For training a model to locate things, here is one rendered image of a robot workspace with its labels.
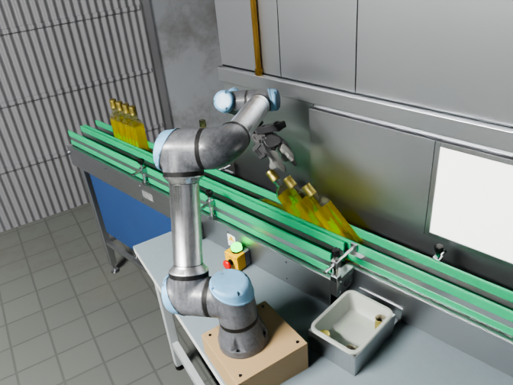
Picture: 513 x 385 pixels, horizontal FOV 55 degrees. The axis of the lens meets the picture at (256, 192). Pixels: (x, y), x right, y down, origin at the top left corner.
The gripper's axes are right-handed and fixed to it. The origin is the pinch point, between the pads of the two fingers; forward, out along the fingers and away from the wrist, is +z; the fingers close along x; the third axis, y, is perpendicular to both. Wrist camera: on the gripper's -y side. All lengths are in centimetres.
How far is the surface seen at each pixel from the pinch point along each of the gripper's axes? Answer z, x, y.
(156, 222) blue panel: -25, 14, 87
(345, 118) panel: 0.3, -11.7, -23.2
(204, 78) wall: -128, -133, 166
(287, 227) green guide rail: 16.7, 6.3, 15.1
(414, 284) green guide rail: 55, 5, -17
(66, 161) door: -127, -14, 210
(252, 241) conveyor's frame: 12.8, 15.8, 25.0
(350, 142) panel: 7.5, -11.7, -18.4
